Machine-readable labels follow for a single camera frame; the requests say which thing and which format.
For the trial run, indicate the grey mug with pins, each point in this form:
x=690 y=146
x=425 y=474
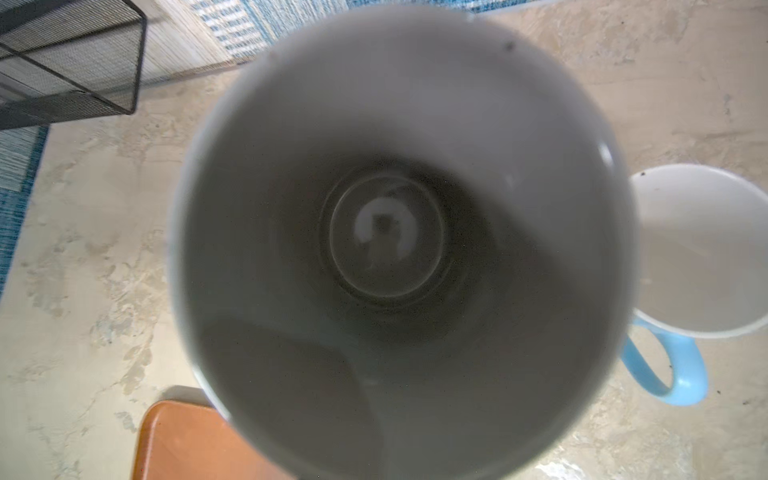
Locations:
x=403 y=245

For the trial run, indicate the light blue mug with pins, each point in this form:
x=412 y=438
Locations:
x=703 y=270

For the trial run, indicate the brown plastic tray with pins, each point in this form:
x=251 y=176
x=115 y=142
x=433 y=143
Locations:
x=179 y=440

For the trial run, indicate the black wire shelf rack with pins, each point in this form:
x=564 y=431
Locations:
x=64 y=60

